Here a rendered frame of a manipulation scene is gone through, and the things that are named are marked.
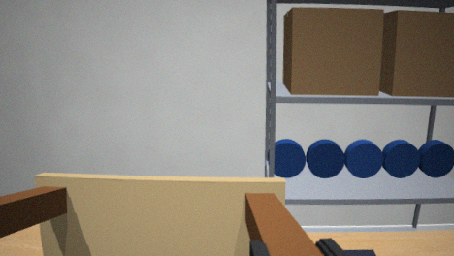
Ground dark blue mat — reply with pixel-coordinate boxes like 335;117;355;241
344;249;376;256

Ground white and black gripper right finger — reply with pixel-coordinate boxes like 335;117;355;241
315;238;349;256

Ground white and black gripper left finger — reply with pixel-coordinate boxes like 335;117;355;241
249;240;270;256

